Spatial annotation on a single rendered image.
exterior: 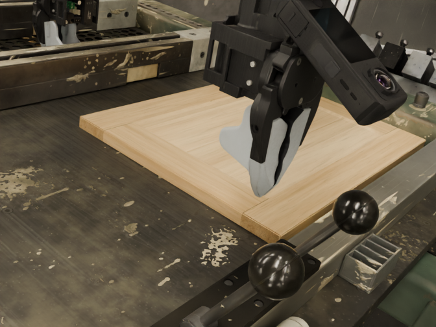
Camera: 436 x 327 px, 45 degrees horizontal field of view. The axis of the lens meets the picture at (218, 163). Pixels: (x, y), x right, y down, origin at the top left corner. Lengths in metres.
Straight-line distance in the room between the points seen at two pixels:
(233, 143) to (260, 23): 0.11
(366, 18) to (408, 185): 1.22
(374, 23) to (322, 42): 1.52
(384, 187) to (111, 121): 0.41
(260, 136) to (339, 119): 0.59
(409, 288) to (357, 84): 0.41
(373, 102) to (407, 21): 1.51
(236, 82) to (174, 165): 0.28
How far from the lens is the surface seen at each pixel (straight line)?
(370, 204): 0.44
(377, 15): 1.93
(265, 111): 0.42
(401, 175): 0.80
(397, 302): 0.76
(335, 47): 0.40
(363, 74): 0.40
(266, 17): 0.45
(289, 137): 0.47
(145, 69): 1.04
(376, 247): 0.64
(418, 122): 1.03
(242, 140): 0.47
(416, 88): 1.23
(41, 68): 0.89
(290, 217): 0.66
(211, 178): 0.70
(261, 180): 0.47
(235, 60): 0.45
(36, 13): 0.99
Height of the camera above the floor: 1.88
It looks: 60 degrees down
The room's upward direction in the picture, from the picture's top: 64 degrees counter-clockwise
